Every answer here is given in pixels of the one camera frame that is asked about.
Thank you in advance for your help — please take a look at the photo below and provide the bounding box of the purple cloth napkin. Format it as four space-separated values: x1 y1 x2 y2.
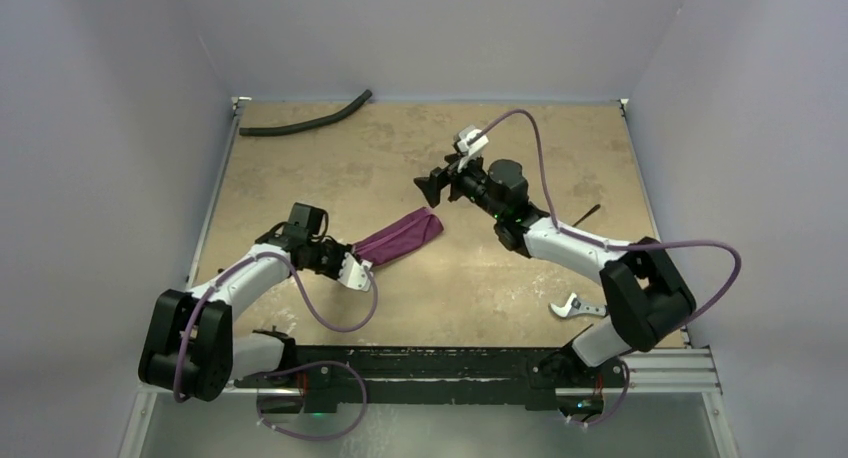
353 207 444 267

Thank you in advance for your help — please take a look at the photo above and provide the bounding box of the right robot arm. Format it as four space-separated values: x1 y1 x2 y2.
413 155 696 385

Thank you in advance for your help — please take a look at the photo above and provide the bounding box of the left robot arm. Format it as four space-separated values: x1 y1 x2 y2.
138 203 370 402

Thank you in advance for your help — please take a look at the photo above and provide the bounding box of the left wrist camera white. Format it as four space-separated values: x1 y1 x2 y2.
336 252 372 292

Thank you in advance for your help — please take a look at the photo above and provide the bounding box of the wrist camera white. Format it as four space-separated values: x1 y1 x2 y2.
336 252 372 292
454 125 489 172

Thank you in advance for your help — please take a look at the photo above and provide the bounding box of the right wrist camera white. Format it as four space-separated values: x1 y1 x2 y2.
454 125 489 172

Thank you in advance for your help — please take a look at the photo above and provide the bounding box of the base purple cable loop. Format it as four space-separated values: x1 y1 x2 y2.
255 358 368 442

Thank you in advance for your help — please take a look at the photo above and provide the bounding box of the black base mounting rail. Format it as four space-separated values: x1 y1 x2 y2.
234 341 625 413

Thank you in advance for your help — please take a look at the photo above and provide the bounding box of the adjustable wrench red handle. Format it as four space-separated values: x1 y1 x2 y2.
549 293 608 320

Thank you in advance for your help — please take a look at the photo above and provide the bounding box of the black foam hose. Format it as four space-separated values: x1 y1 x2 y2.
238 89 374 138

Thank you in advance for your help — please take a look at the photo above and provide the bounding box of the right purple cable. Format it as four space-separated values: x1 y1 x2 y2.
471 109 743 330

